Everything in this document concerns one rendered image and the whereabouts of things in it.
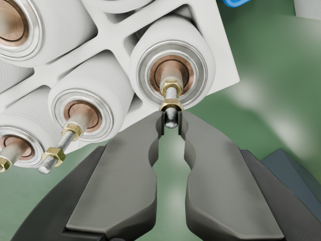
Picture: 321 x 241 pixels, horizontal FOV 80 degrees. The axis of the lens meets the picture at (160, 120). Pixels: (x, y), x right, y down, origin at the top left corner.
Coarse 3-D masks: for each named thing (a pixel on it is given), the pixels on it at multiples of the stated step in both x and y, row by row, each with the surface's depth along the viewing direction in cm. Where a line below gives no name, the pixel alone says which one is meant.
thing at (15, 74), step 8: (0, 64) 25; (8, 64) 26; (0, 72) 25; (8, 72) 26; (16, 72) 28; (24, 72) 30; (32, 72) 33; (0, 80) 25; (8, 80) 27; (16, 80) 29; (0, 88) 26
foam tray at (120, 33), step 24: (168, 0) 23; (192, 0) 23; (96, 24) 25; (120, 24) 25; (144, 24) 24; (216, 24) 24; (96, 48) 26; (120, 48) 26; (216, 48) 26; (48, 72) 28; (216, 72) 27; (0, 96) 31; (24, 96) 37; (72, 144) 36
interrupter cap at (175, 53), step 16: (160, 48) 19; (176, 48) 19; (192, 48) 19; (144, 64) 20; (160, 64) 20; (176, 64) 20; (192, 64) 19; (144, 80) 21; (192, 80) 20; (144, 96) 22; (160, 96) 22; (192, 96) 21
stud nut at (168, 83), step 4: (168, 80) 17; (172, 80) 17; (176, 80) 17; (164, 84) 17; (168, 84) 17; (172, 84) 17; (176, 84) 17; (164, 88) 17; (176, 88) 17; (180, 88) 17; (164, 92) 17; (180, 92) 17; (164, 96) 18
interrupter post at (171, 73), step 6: (162, 72) 20; (168, 72) 19; (174, 72) 19; (180, 72) 20; (162, 78) 18; (168, 78) 18; (174, 78) 18; (180, 78) 18; (162, 84) 18; (180, 84) 18
